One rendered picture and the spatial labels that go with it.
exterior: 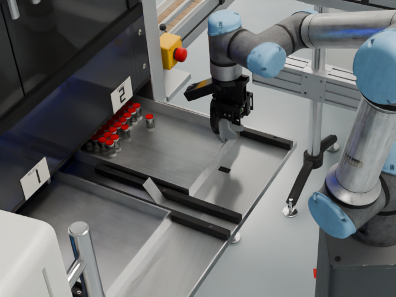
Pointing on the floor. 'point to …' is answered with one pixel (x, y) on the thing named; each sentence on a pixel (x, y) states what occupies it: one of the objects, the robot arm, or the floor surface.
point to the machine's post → (155, 83)
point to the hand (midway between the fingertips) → (221, 137)
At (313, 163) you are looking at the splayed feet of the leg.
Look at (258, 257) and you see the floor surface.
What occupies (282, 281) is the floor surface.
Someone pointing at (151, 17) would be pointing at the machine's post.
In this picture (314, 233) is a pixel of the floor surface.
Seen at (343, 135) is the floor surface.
